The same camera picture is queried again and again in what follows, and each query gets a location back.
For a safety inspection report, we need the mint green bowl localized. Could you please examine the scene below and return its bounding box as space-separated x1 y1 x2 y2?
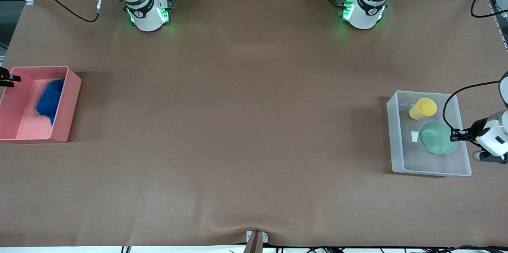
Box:
418 121 458 155

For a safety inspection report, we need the brown table cover sheet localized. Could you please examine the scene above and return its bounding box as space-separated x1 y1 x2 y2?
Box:
0 0 508 247

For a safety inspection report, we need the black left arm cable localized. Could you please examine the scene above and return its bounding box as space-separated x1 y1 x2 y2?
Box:
443 80 501 131

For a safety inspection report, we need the pink plastic bin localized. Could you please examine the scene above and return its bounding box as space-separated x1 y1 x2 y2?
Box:
0 66 82 143

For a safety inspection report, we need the clear plastic bin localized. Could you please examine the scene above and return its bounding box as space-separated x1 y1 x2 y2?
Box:
387 90 472 177

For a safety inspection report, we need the blue microfibre cloth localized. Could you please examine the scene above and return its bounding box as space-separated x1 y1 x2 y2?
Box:
37 78 65 126

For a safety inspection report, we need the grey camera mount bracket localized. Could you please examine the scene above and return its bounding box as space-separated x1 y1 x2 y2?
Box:
246 230 268 253

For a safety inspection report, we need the yellow plastic cup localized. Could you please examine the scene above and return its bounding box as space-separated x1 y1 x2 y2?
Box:
409 98 438 120

